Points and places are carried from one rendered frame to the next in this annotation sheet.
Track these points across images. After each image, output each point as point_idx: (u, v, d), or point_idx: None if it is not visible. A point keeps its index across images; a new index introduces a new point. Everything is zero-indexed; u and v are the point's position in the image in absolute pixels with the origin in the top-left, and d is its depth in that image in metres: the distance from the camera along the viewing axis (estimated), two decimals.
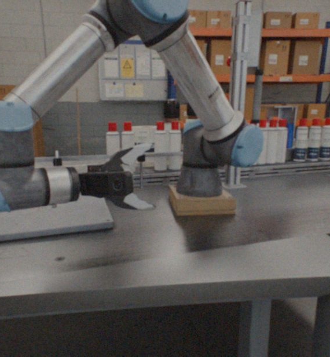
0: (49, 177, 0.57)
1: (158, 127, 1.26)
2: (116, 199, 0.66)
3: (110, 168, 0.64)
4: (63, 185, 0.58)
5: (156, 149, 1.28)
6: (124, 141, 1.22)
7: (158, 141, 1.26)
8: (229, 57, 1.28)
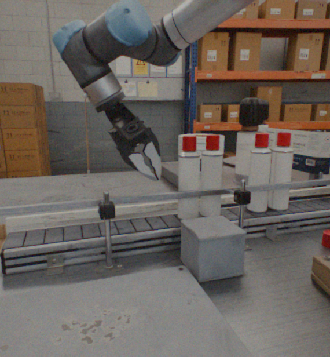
0: (107, 75, 0.63)
1: (260, 142, 0.77)
2: (123, 150, 0.68)
3: None
4: (107, 90, 0.63)
5: (253, 178, 0.79)
6: (208, 167, 0.74)
7: (260, 166, 0.78)
8: None
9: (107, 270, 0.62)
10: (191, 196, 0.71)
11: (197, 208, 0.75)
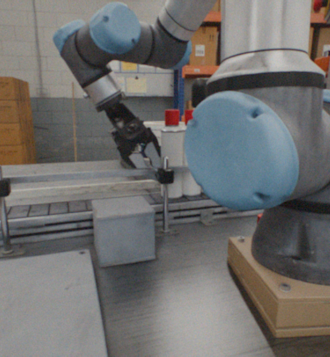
0: (107, 75, 0.63)
1: None
2: (123, 150, 0.68)
3: None
4: (107, 89, 0.63)
5: None
6: None
7: None
8: None
9: (3, 256, 0.55)
10: (112, 175, 0.65)
11: (180, 185, 0.72)
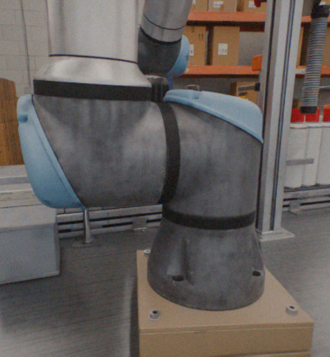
0: None
1: None
2: None
3: None
4: None
5: None
6: None
7: None
8: None
9: None
10: (28, 181, 0.60)
11: None
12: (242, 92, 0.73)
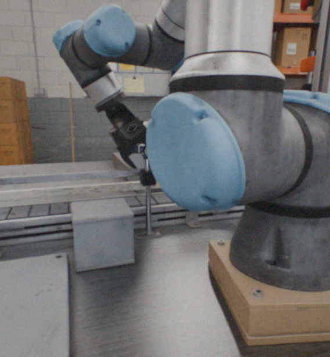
0: (107, 75, 0.63)
1: None
2: (123, 150, 0.68)
3: None
4: (107, 90, 0.63)
5: None
6: None
7: None
8: None
9: None
10: (94, 177, 0.63)
11: None
12: None
